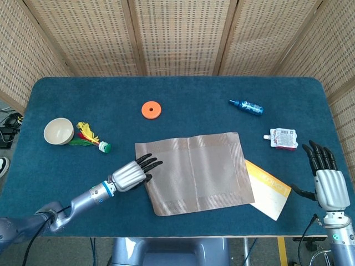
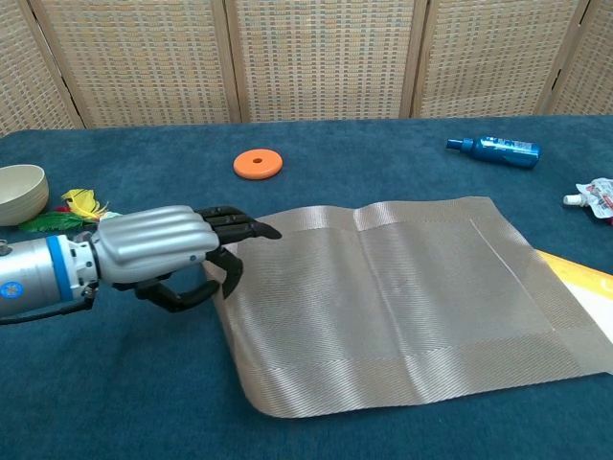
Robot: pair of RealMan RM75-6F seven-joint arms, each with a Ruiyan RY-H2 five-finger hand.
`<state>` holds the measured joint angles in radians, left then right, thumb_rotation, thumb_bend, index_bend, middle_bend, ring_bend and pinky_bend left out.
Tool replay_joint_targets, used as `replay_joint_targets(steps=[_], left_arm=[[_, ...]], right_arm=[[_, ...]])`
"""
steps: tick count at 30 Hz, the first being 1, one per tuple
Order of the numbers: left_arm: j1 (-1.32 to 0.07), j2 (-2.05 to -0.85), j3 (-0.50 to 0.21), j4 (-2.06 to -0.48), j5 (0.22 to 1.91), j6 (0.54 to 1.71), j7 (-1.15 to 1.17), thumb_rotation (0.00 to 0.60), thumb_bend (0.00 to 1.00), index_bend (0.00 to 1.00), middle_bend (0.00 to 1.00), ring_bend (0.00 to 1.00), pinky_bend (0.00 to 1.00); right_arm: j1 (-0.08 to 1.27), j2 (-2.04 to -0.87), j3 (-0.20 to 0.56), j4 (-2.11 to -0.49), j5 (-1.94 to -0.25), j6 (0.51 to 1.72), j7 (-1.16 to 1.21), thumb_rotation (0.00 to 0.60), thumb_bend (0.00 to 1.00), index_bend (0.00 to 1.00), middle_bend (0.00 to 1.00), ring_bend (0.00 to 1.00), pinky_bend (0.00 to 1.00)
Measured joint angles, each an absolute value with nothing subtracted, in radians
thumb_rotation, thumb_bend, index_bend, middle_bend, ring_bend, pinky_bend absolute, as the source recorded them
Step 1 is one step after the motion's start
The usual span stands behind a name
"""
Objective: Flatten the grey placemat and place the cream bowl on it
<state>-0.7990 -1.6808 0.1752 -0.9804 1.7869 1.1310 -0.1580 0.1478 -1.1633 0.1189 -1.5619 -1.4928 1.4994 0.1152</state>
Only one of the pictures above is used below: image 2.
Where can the white squeeze pouch with spout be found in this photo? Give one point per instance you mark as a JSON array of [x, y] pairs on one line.
[[598, 199]]

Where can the feather shuttlecock with green base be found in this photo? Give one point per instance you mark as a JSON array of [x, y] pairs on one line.
[[81, 206]]

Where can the grey-brown woven placemat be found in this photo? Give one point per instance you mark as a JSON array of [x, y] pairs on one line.
[[407, 306]]

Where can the woven folding screen wooden frame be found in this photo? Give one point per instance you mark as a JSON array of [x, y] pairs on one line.
[[325, 57]]

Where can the beige round bowl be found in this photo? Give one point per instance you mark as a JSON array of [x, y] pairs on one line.
[[21, 196]]

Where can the blue spray bottle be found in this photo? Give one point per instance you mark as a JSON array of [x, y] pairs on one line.
[[503, 152]]

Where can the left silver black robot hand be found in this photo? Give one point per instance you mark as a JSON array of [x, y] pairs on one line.
[[153, 244]]

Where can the yellow and white booklet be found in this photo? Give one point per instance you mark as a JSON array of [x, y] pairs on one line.
[[579, 278]]

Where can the blue carpet table cover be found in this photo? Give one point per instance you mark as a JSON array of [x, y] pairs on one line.
[[120, 383]]

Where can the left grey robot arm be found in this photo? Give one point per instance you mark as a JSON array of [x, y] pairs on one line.
[[29, 273]]

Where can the orange disc with hole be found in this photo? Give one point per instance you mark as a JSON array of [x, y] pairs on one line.
[[268, 167]]

